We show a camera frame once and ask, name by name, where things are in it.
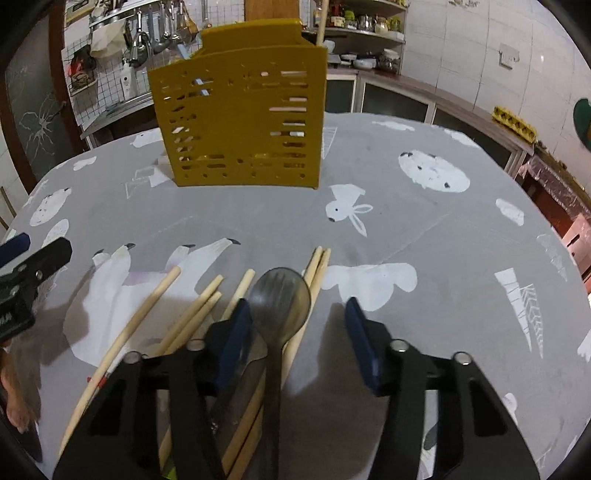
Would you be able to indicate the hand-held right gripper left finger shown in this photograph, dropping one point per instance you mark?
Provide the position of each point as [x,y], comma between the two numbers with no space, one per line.
[233,344]

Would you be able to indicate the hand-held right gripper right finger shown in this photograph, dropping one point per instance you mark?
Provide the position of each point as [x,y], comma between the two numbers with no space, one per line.
[362,344]

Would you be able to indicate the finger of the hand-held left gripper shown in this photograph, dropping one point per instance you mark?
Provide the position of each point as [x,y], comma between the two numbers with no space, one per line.
[14,247]
[46,261]

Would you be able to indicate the bundle of wooden chopsticks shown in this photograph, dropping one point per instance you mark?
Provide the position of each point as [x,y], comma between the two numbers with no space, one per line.
[193,318]

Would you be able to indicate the metal spoon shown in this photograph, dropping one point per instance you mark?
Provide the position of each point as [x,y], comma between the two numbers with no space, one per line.
[279,300]

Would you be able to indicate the yellow slotted utensil holder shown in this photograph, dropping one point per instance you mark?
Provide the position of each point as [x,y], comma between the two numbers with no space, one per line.
[240,120]

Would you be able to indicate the pale single chopstick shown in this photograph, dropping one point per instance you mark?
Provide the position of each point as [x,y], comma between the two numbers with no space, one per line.
[322,23]

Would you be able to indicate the row of hanging kitchen utensils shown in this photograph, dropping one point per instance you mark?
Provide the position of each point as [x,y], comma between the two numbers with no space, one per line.
[143,41]

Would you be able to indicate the person's left hand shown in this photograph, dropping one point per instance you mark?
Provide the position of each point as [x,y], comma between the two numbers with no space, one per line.
[21,397]

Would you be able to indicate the grey animal print tablecloth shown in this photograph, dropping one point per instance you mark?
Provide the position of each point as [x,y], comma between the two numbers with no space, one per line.
[438,286]

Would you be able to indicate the white bottle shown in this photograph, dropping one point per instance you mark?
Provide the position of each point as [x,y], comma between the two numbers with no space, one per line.
[127,83]

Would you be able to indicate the white hanging cloth bag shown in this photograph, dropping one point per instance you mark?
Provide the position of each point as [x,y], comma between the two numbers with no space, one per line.
[107,41]

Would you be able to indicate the kitchen counter with glass cabinets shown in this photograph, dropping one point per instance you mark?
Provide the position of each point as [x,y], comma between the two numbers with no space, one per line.
[397,99]

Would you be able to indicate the light blue plastic utensil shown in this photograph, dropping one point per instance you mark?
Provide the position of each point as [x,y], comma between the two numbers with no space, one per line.
[183,50]

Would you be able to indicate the pink lace cloth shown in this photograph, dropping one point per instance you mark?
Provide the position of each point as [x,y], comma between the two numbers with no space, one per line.
[554,180]

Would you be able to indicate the yellow egg carton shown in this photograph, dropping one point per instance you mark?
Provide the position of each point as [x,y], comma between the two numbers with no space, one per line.
[515,122]

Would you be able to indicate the metal corner shelf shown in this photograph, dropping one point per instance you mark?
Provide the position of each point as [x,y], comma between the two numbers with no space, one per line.
[364,36]

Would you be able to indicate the row of jars and bottles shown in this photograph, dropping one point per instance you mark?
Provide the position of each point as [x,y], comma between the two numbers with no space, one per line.
[369,21]

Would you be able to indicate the wooden cutting board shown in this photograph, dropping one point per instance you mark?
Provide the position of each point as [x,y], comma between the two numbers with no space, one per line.
[272,10]

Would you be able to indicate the green round wall board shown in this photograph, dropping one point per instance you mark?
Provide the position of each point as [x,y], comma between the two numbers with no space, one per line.
[584,124]

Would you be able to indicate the white wall socket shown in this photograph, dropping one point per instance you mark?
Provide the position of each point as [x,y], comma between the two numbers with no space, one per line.
[509,56]

